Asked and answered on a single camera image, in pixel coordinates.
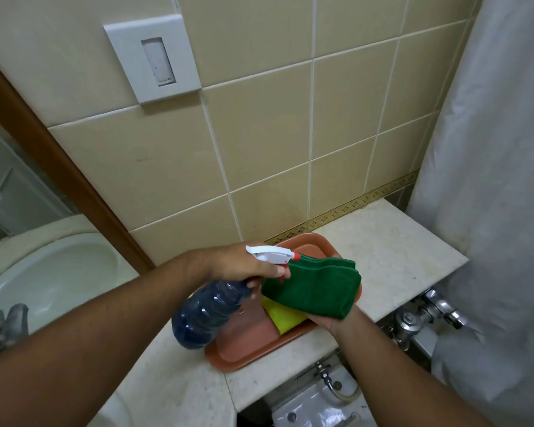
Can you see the person's left hand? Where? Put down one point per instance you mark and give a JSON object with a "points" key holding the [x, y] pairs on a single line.
{"points": [[224, 262]]}

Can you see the person's right hand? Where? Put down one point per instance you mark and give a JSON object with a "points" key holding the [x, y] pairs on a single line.
{"points": [[333, 323]]}

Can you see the person's left fingers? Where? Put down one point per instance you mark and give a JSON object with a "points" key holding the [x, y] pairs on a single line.
{"points": [[269, 274]]}

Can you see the green microfiber cloth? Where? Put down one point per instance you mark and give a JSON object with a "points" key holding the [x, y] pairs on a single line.
{"points": [[316, 286]]}

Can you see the blue spray bottle white trigger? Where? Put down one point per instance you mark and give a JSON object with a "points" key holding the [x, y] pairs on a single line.
{"points": [[213, 306]]}

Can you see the person's left forearm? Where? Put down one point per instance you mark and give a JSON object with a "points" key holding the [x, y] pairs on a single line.
{"points": [[84, 342]]}

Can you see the person's right forearm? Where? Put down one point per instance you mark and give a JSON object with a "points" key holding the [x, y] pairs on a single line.
{"points": [[400, 377]]}

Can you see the yellow folded cloth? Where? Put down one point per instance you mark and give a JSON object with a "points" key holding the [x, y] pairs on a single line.
{"points": [[282, 317]]}

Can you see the terracotta plastic tray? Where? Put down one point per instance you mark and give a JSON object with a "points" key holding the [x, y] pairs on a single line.
{"points": [[253, 333]]}

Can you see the chrome toilet flush valve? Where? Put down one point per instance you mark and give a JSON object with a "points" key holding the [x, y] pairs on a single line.
{"points": [[422, 315]]}

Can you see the white ceramic sink basin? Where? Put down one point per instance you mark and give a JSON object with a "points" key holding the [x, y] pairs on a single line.
{"points": [[49, 275]]}

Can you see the white shower curtain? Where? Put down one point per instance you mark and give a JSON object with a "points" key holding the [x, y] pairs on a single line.
{"points": [[489, 200]]}

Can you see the chrome sink faucet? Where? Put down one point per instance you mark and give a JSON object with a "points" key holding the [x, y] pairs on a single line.
{"points": [[2, 329]]}

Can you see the white wall switch plate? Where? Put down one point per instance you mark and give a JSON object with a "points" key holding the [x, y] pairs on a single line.
{"points": [[153, 59]]}

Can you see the wood framed wall mirror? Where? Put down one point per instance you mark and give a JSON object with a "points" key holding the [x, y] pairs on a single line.
{"points": [[31, 173]]}

